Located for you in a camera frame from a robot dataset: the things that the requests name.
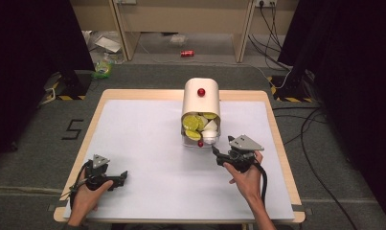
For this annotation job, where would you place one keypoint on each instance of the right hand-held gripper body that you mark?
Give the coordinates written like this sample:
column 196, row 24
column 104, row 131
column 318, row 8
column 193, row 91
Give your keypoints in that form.
column 243, row 159

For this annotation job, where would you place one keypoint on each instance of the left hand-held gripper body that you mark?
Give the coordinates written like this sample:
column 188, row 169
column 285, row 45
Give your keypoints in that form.
column 98, row 174

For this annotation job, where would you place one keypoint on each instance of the white bin with clear door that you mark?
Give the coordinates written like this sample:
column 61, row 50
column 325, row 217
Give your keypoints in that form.
column 200, row 102

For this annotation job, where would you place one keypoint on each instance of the person's right hand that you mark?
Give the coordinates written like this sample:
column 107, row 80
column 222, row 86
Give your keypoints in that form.
column 249, row 183

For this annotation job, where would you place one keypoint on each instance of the person's left hand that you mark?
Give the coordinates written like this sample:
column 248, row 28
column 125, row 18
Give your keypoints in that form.
column 85, row 201

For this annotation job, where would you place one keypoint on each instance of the white cup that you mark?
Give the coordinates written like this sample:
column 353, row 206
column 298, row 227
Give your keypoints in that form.
column 210, row 126
column 209, row 137

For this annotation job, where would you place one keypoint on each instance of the white paper table mat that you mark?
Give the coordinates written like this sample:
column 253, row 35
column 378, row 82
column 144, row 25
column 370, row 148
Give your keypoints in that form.
column 149, row 172

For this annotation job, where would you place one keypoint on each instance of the black stand base hazard tape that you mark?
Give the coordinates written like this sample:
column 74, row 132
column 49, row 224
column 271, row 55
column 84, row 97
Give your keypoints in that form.
column 289, row 89
column 74, row 87

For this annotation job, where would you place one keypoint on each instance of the red drink can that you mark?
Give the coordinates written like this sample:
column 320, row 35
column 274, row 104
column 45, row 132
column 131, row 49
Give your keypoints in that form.
column 187, row 53

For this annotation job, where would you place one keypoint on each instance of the green plastic bag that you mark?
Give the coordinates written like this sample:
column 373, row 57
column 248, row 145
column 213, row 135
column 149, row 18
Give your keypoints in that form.
column 102, row 68

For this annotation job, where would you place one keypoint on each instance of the clear plastic packaging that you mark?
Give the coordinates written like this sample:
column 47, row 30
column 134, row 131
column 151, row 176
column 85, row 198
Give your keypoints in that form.
column 177, row 40

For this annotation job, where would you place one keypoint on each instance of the black curtain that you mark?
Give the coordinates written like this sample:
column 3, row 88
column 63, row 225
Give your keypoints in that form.
column 356, row 80
column 27, row 64

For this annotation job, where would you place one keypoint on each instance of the beige wooden desk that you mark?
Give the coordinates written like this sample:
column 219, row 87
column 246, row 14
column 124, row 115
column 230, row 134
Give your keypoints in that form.
column 181, row 17

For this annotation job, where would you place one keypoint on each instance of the white wall power outlet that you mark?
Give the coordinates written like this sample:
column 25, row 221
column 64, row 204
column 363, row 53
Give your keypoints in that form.
column 265, row 2

